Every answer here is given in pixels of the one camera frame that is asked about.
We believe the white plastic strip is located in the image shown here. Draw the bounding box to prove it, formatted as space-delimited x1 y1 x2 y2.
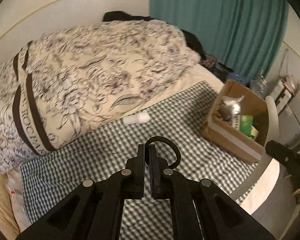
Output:
227 95 280 201

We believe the small black ring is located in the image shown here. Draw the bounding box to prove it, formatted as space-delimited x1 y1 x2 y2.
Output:
144 135 182 171

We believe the green white carton box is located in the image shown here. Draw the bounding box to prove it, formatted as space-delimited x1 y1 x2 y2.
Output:
239 115 253 136

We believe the black white snack bag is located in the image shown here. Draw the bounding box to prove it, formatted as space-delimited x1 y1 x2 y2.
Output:
218 96 244 130

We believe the silver mini fridge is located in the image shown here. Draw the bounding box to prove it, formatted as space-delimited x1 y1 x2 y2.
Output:
279 85 300 145

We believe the beige small box in carton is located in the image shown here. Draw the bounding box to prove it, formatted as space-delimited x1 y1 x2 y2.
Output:
249 126 259 141

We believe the brown cardboard box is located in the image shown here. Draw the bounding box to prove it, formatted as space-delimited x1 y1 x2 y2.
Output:
202 80 269 163

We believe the white drawer cabinet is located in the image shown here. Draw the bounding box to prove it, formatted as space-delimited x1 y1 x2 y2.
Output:
270 76 296 114

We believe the clear plastic wrapper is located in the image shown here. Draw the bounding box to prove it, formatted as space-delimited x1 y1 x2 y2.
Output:
6 174 24 210

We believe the large clear water jug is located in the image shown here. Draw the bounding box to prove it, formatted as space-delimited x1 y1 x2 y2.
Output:
250 75 267 99

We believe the grey checkered cloth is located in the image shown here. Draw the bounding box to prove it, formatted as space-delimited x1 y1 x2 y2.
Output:
20 80 265 240

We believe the small white bottle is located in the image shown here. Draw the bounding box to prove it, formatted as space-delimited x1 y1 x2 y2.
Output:
122 111 151 125

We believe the blue water bottle pack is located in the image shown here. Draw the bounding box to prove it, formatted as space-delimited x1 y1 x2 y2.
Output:
226 72 248 86

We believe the floral cream duvet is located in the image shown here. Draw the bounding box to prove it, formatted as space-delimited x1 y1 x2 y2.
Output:
0 20 200 174

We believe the teal curtain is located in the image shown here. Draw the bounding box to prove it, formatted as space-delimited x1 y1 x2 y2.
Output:
149 0 289 80

